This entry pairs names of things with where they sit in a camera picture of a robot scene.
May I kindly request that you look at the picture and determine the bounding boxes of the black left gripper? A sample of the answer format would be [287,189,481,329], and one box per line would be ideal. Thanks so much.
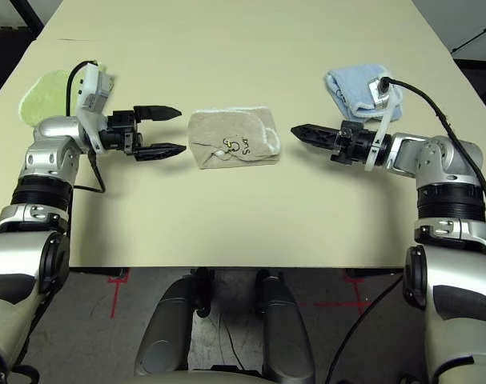
[98,104,187,162]

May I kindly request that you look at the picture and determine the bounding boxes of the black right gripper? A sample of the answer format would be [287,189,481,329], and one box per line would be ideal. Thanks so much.
[290,119,392,167]

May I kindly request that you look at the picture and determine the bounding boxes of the beige towel with white trim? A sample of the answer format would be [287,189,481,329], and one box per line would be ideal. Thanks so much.
[186,105,282,170]

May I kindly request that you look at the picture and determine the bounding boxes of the folded light blue towel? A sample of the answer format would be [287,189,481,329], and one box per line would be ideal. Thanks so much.
[323,62,404,124]

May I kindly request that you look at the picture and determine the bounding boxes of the folded green towel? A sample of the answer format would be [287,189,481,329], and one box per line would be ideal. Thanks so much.
[17,59,118,128]

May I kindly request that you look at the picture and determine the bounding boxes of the dark foam floor mat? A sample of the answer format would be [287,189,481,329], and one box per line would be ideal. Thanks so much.
[0,26,38,109]

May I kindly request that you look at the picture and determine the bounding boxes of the red floor tape mark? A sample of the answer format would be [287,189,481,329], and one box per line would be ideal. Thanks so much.
[106,278,130,320]
[298,275,374,316]

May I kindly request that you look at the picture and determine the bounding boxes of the grey robot left leg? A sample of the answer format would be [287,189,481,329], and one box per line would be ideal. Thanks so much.
[134,266,214,379]

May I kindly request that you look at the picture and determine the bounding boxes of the grey robot leg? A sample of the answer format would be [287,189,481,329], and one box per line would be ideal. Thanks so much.
[134,266,214,379]
[254,270,315,384]

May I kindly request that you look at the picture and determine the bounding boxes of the grey robot right leg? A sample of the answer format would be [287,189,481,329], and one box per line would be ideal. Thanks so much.
[254,270,315,384]

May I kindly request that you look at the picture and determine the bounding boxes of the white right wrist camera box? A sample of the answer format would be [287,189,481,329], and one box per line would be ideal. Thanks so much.
[364,75,402,174]

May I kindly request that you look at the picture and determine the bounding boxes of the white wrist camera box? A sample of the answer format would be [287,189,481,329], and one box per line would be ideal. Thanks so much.
[74,62,112,155]
[364,75,402,174]

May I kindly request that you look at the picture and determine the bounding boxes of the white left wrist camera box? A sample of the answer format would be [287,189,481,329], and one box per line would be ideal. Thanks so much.
[74,62,112,155]

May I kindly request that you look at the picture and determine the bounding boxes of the black left wrist camera cable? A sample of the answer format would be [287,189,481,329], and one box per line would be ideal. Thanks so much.
[10,59,106,384]

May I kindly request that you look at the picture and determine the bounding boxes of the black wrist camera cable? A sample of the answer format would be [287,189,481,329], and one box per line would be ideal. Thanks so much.
[10,59,106,384]
[376,75,486,249]

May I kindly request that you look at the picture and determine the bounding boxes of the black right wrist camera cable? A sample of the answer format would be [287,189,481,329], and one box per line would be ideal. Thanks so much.
[376,75,486,249]

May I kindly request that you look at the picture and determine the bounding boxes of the black floor cable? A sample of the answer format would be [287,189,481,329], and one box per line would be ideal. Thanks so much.
[324,275,406,384]

